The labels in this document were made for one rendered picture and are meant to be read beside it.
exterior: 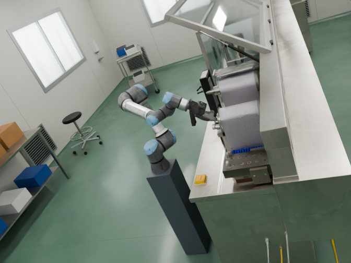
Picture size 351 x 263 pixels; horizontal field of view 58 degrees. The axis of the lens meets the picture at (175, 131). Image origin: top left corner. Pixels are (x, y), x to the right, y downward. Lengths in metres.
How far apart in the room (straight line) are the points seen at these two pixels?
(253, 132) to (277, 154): 0.94
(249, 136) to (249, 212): 0.47
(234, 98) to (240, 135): 0.28
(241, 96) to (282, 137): 1.15
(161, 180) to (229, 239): 0.64
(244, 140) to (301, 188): 0.95
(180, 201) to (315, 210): 1.45
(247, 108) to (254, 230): 0.80
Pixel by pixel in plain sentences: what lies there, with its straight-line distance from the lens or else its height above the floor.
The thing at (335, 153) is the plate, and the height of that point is 1.44.
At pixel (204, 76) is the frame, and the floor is 1.44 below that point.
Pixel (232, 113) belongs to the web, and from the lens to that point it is 1.98.
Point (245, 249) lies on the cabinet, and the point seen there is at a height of 0.38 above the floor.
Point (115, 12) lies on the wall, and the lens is 8.07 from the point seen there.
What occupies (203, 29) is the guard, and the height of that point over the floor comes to 1.86.
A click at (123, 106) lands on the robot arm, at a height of 1.47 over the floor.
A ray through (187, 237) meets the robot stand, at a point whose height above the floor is 0.22.
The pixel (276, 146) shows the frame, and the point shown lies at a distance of 1.08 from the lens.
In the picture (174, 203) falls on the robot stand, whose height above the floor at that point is 0.61.
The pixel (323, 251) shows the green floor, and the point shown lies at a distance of 2.78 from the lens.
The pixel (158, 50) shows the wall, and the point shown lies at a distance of 7.99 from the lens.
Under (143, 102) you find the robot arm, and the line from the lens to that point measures 2.36.
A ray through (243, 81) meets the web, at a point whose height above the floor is 1.38.
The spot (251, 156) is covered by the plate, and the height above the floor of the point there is 1.03.
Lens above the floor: 2.20
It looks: 27 degrees down
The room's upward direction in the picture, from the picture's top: 23 degrees counter-clockwise
